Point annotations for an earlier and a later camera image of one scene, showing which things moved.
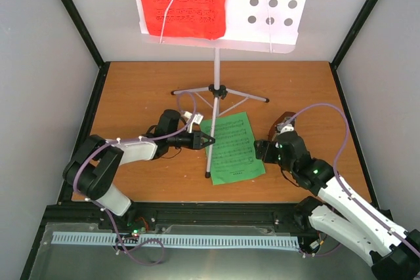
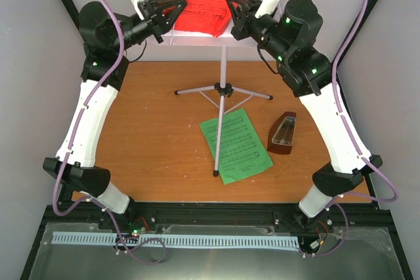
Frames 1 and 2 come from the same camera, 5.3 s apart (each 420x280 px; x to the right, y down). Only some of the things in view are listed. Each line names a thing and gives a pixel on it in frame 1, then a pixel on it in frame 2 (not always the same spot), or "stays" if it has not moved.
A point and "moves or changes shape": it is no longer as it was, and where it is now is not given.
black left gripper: (196, 143) → (155, 21)
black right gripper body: (266, 148) → (243, 32)
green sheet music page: (233, 157) moves or changes shape
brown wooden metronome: (275, 130) stays
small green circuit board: (136, 231) stays
